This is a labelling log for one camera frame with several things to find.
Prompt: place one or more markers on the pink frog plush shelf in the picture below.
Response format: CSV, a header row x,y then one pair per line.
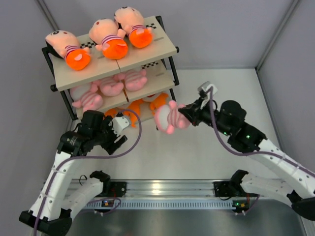
x,y
109,86
86,97

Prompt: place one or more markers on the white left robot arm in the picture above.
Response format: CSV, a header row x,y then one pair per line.
x,y
53,214

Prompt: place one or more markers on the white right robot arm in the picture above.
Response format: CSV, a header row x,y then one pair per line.
x,y
246,140

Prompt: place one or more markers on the pink frog plush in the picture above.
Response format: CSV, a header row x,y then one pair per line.
x,y
134,80
168,118

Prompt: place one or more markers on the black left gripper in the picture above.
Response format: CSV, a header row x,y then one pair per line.
x,y
110,146

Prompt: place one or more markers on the boy doll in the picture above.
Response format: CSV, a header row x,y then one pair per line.
x,y
109,39
132,22

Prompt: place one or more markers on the orange shark plush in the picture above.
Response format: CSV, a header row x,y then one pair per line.
x,y
156,100
134,106
111,112

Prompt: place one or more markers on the orange shark plush on shelf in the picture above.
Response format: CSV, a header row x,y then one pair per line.
x,y
111,112

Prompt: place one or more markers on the beige three-tier shelf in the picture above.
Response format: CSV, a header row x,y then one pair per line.
x,y
156,59

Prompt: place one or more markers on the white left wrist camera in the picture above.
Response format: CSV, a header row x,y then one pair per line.
x,y
119,124

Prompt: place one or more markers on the pink frog plush shelf left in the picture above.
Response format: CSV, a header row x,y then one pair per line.
x,y
86,97

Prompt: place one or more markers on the boy doll table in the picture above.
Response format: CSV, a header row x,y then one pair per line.
x,y
66,46

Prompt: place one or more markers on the pink frog plush shelf right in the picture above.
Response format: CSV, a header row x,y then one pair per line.
x,y
109,86

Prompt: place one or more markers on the aluminium mounting rail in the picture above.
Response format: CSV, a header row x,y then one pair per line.
x,y
176,194

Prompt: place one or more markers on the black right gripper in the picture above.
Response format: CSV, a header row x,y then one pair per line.
x,y
194,112

